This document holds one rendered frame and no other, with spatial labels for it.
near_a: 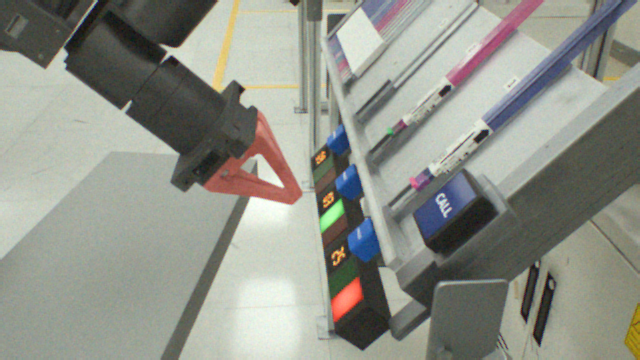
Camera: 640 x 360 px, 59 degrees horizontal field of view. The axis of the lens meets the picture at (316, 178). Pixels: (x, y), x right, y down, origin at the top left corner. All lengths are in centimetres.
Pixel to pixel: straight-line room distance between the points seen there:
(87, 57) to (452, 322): 31
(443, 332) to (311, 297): 114
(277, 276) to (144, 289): 98
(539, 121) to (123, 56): 31
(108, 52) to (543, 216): 32
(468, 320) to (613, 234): 41
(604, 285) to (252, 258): 109
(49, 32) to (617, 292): 67
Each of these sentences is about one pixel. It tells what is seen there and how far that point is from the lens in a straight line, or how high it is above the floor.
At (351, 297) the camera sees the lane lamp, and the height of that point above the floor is 66.
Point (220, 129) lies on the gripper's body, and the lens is 40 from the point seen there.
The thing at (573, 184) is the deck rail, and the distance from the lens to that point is 42.
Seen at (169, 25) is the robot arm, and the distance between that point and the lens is 41.
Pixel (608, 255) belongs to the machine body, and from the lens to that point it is 80.
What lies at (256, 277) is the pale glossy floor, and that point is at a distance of 160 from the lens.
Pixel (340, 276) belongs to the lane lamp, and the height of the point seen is 65.
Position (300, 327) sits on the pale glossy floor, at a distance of 145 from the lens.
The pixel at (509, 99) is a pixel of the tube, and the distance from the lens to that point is 49.
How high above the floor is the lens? 99
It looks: 29 degrees down
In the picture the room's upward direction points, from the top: straight up
